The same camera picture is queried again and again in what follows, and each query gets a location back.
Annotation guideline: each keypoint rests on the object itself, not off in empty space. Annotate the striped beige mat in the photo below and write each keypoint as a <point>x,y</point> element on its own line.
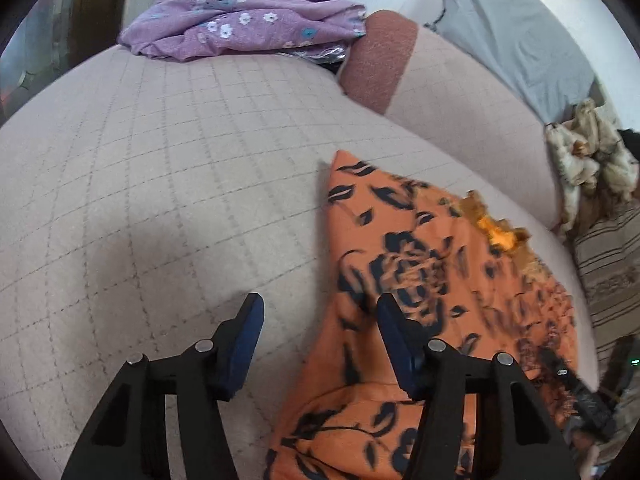
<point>610,270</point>

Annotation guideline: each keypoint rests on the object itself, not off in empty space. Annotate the orange black floral cloth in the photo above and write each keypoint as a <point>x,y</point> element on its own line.
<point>400,220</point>

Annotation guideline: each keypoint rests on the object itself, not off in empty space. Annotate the dark patterned cloth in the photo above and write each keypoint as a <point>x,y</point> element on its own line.
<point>327,57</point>

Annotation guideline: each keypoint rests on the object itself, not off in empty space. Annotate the beige checked blanket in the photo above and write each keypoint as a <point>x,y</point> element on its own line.
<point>150,185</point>

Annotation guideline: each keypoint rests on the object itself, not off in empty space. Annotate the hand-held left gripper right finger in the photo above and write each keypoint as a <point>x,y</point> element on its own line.
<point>400,350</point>

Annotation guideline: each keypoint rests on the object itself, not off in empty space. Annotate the grey pillow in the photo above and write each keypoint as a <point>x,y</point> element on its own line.
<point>515,45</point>

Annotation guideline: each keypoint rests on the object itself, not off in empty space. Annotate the cream patterned crumpled cloth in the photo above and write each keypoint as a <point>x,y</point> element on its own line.
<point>575,170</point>

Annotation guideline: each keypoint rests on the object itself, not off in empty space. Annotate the purple floral cloth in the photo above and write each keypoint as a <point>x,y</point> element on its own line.
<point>240,20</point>

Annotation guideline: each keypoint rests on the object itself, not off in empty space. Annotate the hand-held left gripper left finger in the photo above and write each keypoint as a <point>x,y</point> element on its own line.
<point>245,345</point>

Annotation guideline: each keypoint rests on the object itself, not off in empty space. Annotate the beige cushion with brown band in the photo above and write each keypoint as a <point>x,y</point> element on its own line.
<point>475,100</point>

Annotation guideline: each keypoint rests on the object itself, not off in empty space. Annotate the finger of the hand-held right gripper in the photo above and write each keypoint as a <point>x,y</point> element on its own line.
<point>580,395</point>

